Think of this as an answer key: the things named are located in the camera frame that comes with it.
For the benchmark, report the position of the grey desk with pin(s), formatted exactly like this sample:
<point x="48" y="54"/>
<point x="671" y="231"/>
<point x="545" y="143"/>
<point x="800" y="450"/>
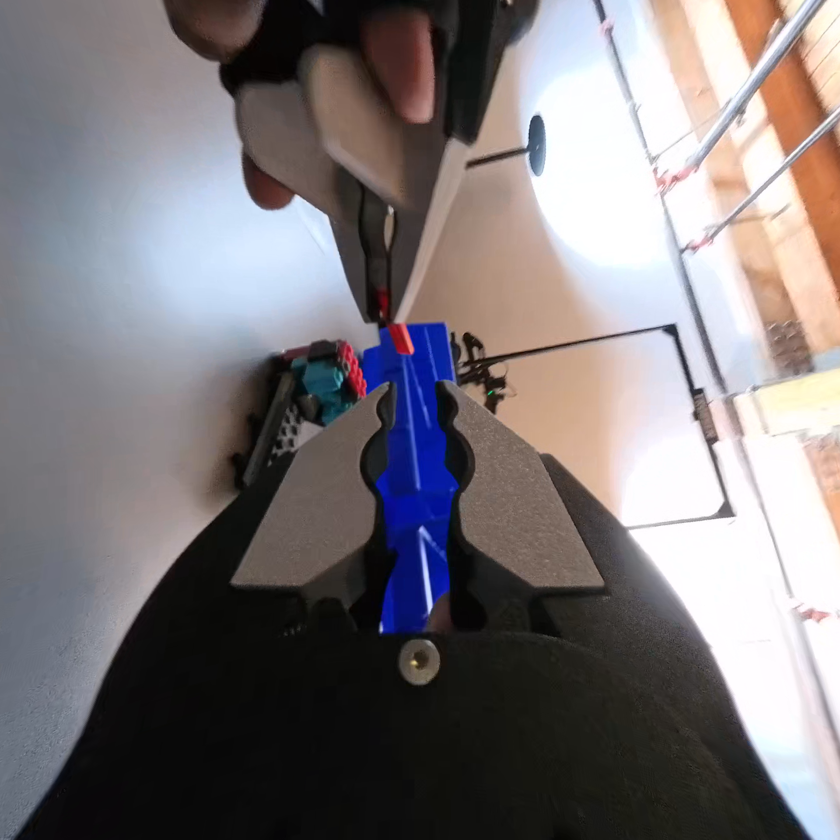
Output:
<point x="98" y="328"/>

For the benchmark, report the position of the blue storage bin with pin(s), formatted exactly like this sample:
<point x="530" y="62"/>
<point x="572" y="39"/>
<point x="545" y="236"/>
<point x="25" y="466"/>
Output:
<point x="413" y="459"/>

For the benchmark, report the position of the red teal toy brick truck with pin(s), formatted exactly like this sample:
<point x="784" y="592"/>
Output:
<point x="328" y="387"/>

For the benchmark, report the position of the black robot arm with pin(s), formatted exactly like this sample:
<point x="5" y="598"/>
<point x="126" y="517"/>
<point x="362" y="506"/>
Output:
<point x="482" y="374"/>

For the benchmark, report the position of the black disc on pole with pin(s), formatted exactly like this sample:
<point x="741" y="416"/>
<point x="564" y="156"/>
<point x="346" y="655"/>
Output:
<point x="537" y="144"/>

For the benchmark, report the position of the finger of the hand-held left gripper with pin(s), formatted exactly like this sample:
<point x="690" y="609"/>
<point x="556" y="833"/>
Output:
<point x="295" y="151"/>
<point x="367" y="118"/>

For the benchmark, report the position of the red toy brick plate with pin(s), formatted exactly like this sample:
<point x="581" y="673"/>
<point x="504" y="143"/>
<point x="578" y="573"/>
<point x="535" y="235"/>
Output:
<point x="400" y="338"/>

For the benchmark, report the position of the thin black overhead frame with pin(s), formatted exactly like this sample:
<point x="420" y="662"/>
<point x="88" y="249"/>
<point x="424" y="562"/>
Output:
<point x="712" y="453"/>

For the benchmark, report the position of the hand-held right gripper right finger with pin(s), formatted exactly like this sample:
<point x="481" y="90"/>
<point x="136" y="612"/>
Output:
<point x="518" y="518"/>

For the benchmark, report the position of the person's left hand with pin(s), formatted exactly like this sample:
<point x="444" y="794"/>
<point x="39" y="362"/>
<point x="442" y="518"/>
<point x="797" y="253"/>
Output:
<point x="400" y="65"/>

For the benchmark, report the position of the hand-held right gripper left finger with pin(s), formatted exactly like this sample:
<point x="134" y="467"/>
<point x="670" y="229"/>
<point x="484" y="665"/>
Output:
<point x="315" y="518"/>

